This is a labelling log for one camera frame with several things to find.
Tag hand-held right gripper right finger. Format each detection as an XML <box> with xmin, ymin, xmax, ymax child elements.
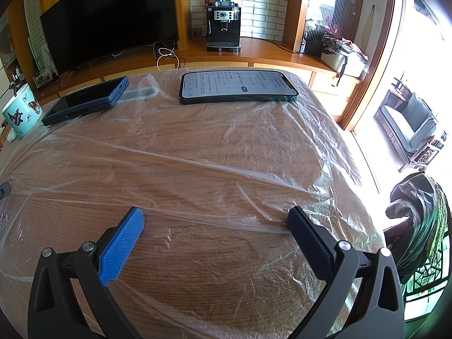
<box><xmin>287</xmin><ymin>205</ymin><xmax>406</xmax><ymax>339</ymax></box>

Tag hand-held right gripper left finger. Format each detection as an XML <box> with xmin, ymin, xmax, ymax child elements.
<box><xmin>27</xmin><ymin>207</ymin><xmax>145</xmax><ymax>339</ymax></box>

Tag teal patterned mug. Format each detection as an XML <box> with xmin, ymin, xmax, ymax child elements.
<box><xmin>2</xmin><ymin>83</ymin><xmax>43</xmax><ymax>138</ymax></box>

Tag dark leather jacket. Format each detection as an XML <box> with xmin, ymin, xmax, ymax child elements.
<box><xmin>385</xmin><ymin>173</ymin><xmax>444</xmax><ymax>283</ymax></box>

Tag dark blue folding phone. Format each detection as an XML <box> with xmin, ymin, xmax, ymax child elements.
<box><xmin>42</xmin><ymin>76</ymin><xmax>131</xmax><ymax>127</ymax></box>

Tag clear plastic table cover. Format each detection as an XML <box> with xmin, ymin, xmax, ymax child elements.
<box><xmin>0</xmin><ymin>67</ymin><xmax>387</xmax><ymax>339</ymax></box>

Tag dark carved lattice panel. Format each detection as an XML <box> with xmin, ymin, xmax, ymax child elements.
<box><xmin>403</xmin><ymin>254</ymin><xmax>452</xmax><ymax>322</ymax></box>

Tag green patterned scarf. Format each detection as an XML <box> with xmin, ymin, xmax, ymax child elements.
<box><xmin>425</xmin><ymin>184</ymin><xmax>447</xmax><ymax>258</ymax></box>

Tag carved wooden side table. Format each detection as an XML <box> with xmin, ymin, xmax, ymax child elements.
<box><xmin>401</xmin><ymin>138</ymin><xmax>447</xmax><ymax>173</ymax></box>

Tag grey cushioned sofa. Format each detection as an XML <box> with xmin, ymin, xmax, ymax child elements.
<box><xmin>374</xmin><ymin>90</ymin><xmax>438</xmax><ymax>152</ymax></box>

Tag black smartphone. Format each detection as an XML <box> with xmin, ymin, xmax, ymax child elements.
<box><xmin>179</xmin><ymin>70</ymin><xmax>299</xmax><ymax>105</ymax></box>

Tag black flat screen television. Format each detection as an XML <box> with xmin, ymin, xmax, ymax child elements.
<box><xmin>40</xmin><ymin>0</ymin><xmax>180</xmax><ymax>75</ymax></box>

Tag pile of clothes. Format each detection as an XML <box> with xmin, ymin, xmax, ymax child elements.
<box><xmin>321</xmin><ymin>32</ymin><xmax>370</xmax><ymax>60</ymax></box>

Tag long beige shoehorn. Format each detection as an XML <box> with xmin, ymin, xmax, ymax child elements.
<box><xmin>362</xmin><ymin>5</ymin><xmax>377</xmax><ymax>43</ymax></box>

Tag black coffee machine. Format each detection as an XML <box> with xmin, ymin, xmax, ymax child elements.
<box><xmin>206</xmin><ymin>2</ymin><xmax>242</xmax><ymax>53</ymax></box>

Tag small picture frame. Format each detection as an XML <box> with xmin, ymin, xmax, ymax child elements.
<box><xmin>32</xmin><ymin>71</ymin><xmax>59</xmax><ymax>87</ymax></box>

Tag white cable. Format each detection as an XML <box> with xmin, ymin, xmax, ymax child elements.
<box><xmin>153</xmin><ymin>42</ymin><xmax>186</xmax><ymax>71</ymax></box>

